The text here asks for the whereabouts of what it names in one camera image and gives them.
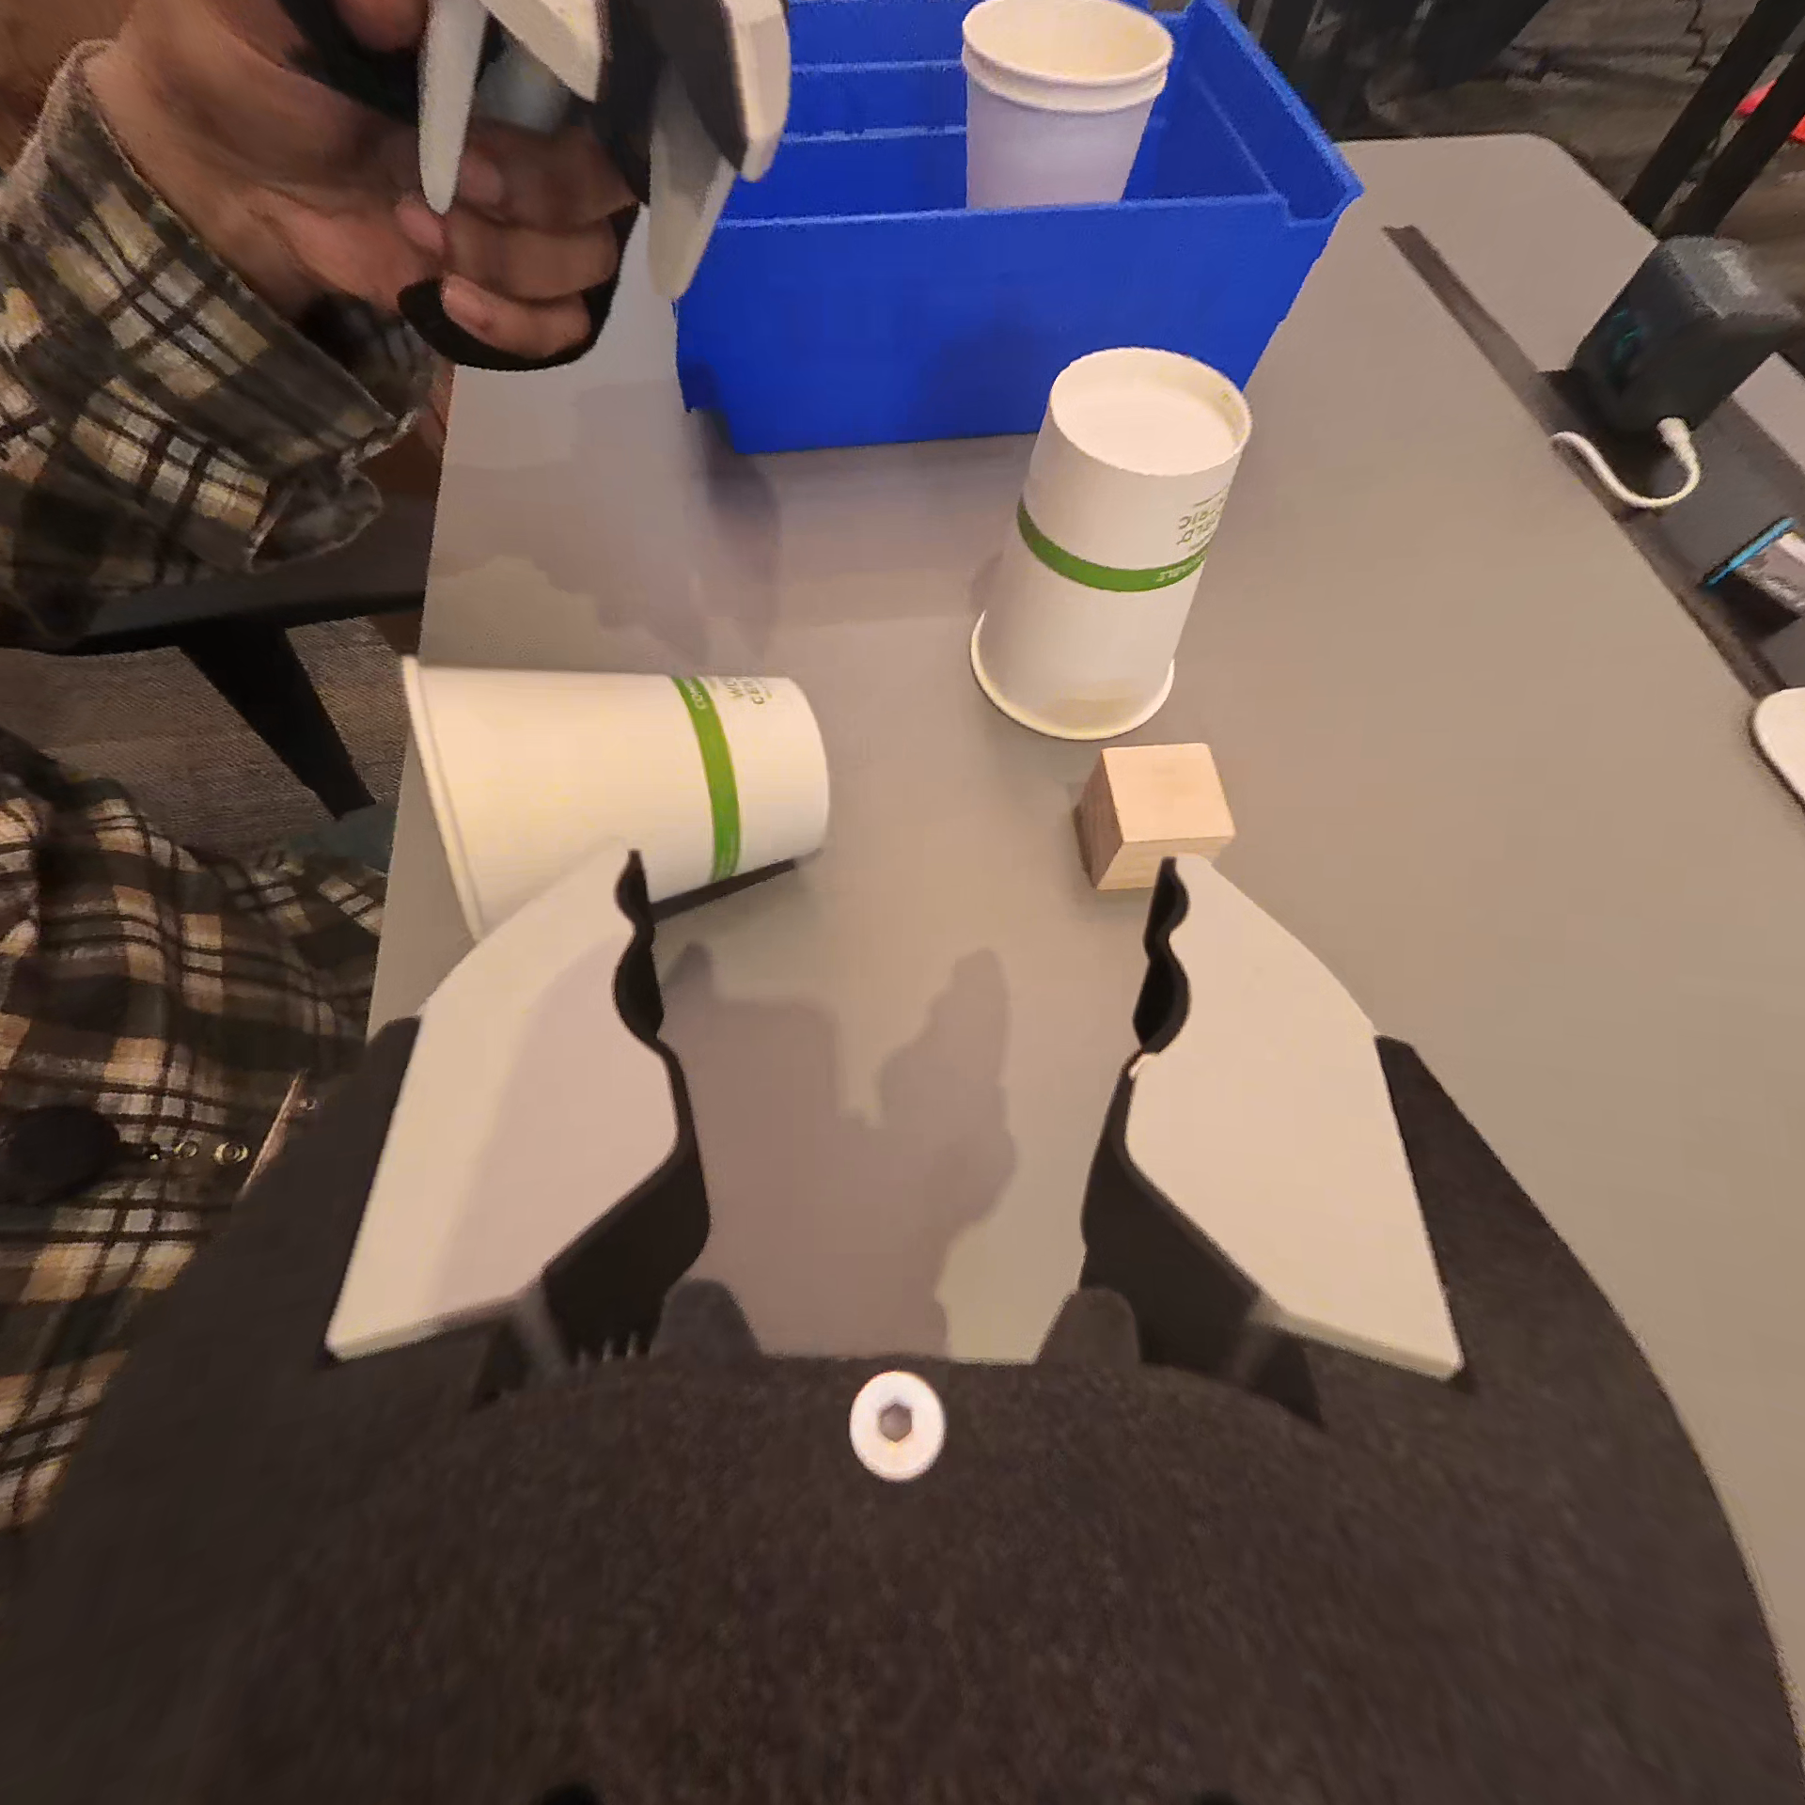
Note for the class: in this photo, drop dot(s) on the black charging block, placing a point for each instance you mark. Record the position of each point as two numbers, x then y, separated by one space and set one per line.
1678 337

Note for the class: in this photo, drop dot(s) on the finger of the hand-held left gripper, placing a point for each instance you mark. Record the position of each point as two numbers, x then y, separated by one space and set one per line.
691 212
764 85

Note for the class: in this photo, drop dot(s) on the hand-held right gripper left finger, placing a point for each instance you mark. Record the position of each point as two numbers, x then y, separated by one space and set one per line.
523 1126

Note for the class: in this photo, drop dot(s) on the blue plastic bin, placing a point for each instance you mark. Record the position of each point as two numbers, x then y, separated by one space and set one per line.
1014 310

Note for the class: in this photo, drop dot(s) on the person's left forearm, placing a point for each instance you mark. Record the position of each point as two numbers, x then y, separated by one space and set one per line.
171 394

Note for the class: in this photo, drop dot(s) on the black badge reel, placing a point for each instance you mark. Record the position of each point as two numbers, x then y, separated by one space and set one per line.
49 1148

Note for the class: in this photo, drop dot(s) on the white paper cup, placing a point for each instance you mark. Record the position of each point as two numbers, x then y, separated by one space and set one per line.
1065 41
1050 149
594 790
1115 564

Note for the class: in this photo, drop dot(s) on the small black battery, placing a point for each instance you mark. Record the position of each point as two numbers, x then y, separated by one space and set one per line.
1762 564

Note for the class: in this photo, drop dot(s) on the wooden cube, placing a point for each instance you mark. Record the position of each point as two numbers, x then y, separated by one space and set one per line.
1156 816

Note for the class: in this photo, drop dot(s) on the person's left hand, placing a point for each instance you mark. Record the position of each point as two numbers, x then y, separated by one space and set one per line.
284 181

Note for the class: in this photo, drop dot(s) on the black chair armrest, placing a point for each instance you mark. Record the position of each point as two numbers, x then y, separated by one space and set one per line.
284 664

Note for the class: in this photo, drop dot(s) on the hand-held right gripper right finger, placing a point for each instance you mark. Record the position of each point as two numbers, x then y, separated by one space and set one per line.
1269 1126

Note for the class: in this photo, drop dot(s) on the person's plaid shirt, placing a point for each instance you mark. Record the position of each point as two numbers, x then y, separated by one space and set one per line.
142 987

